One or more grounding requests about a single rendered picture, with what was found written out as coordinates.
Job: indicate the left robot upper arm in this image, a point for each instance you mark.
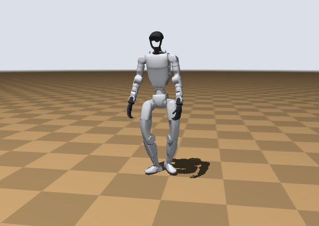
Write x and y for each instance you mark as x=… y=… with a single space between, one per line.
x=175 y=67

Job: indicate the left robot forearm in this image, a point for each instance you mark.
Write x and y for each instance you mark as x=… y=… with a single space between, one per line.
x=178 y=90

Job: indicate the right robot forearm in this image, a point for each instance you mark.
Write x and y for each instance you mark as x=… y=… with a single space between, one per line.
x=134 y=91

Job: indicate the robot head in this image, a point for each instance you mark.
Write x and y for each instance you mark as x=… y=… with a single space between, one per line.
x=156 y=36

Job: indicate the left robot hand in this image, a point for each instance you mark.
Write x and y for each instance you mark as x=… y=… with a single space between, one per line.
x=178 y=110

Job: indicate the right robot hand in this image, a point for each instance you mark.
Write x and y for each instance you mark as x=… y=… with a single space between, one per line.
x=129 y=108

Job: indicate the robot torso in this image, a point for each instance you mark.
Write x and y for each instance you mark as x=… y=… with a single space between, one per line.
x=159 y=73

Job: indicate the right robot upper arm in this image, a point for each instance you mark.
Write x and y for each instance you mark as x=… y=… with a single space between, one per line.
x=140 y=69

